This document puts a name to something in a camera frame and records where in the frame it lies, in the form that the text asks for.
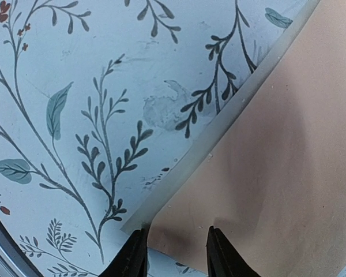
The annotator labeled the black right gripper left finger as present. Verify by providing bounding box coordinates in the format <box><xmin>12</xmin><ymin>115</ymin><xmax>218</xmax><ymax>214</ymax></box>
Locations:
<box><xmin>99</xmin><ymin>228</ymin><xmax>148</xmax><ymax>277</ymax></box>

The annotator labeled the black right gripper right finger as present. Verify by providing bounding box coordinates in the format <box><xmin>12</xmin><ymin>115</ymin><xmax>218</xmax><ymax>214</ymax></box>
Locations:
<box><xmin>206</xmin><ymin>226</ymin><xmax>260</xmax><ymax>277</ymax></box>

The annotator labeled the peach wrapping paper sheet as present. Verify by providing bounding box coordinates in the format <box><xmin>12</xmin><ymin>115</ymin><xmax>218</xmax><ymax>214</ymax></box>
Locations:
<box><xmin>124</xmin><ymin>1</ymin><xmax>346</xmax><ymax>276</ymax></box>

